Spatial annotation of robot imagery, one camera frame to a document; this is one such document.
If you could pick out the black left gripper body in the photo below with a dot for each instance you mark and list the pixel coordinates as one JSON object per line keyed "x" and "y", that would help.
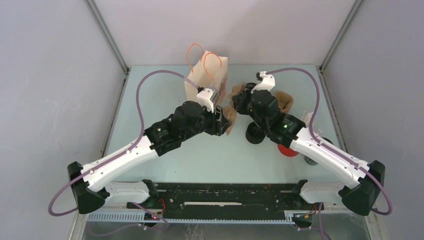
{"x": 213, "y": 126}

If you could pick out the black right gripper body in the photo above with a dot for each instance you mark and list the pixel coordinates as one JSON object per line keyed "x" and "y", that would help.
{"x": 243, "y": 105}

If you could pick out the brown pulp cup carrier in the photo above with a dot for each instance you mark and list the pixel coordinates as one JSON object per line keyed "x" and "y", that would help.
{"x": 285, "y": 101}

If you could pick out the paper bag orange handles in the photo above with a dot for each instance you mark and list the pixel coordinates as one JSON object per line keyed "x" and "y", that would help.
{"x": 210, "y": 71}

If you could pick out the dark takeout coffee cup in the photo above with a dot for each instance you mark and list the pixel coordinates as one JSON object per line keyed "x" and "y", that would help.
{"x": 249, "y": 87}

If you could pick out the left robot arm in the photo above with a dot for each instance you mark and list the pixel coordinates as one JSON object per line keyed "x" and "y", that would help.
{"x": 89, "y": 182}

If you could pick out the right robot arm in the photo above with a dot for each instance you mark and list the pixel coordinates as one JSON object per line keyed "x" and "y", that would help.
{"x": 363, "y": 181}

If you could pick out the red straw holder cup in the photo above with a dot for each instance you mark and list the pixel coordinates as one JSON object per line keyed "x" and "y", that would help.
{"x": 288, "y": 152}

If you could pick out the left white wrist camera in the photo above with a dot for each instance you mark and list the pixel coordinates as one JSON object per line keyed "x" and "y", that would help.
{"x": 207, "y": 97}

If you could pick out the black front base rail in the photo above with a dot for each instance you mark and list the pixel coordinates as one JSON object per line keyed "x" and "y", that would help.
{"x": 228, "y": 201}

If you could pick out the aluminium frame rail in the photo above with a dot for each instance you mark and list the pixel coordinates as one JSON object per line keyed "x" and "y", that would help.
{"x": 106, "y": 33}

